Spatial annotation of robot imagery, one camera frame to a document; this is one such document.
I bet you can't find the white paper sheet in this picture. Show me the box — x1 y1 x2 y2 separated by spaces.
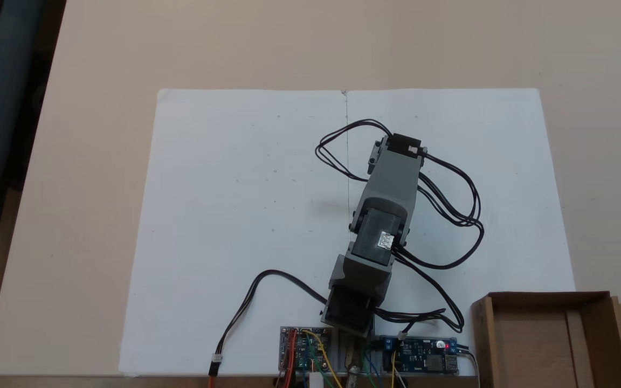
344 88 576 378
119 89 350 377

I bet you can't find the blue circuit board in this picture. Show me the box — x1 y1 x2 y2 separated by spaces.
379 335 460 373

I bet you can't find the brown cardboard box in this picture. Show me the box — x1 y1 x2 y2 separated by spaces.
471 291 621 388

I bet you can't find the black looped servo cable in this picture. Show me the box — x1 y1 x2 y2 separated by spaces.
391 151 485 270
315 120 395 181

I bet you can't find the black cable with white connector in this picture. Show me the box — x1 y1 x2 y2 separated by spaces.
208 269 328 378

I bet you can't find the circuit board with coloured wires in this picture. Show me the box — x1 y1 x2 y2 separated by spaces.
280 326 334 373

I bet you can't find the orange red wire bundle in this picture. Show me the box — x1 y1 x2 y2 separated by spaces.
275 329 298 388

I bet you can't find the yellow blue wire bundle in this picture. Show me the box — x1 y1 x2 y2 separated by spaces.
300 329 346 388

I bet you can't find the black cable to circuit board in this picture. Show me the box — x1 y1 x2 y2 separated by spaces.
372 253 465 337

